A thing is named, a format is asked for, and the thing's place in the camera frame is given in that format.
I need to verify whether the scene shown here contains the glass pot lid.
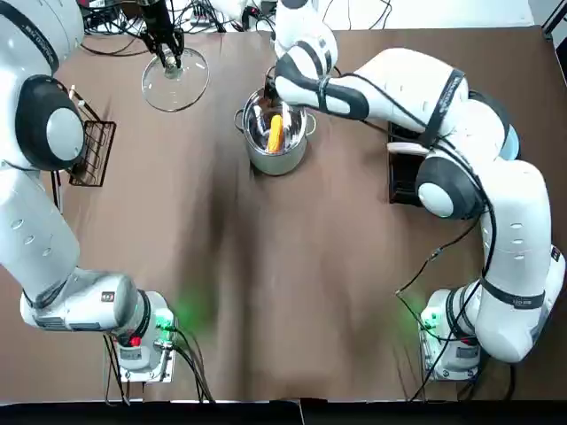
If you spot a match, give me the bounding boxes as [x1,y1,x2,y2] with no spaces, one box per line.
[141,46,210,112]

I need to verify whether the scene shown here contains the aluminium profile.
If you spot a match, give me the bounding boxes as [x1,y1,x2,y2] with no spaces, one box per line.
[542,0,567,42]

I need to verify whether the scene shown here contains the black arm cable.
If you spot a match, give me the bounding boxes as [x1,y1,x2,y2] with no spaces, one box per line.
[393,220,486,311]
[49,167,63,209]

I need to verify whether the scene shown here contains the yellow corn cob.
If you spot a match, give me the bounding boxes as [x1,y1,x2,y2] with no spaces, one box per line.
[267,113,284,155]

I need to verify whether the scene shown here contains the grey usb hub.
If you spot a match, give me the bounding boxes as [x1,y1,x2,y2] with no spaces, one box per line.
[190,6,222,27]

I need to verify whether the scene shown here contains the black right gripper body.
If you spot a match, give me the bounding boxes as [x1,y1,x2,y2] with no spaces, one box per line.
[263,73,280,107]

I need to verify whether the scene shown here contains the white plate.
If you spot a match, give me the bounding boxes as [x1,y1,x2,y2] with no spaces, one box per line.
[386,141,431,156]

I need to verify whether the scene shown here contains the black wire cup rack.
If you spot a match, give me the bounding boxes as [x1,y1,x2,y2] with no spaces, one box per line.
[68,83,117,187]

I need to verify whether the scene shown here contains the black dish rack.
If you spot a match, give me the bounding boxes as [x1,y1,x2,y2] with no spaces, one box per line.
[387,121,429,205]

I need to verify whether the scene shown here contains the light blue plate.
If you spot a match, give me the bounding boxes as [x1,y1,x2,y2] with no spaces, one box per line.
[500,123,520,161]

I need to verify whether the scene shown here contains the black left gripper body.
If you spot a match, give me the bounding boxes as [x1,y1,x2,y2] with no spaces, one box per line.
[139,0,178,43]

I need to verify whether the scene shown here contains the stainless steel pot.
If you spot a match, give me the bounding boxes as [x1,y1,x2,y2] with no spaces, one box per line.
[233,86,319,177]

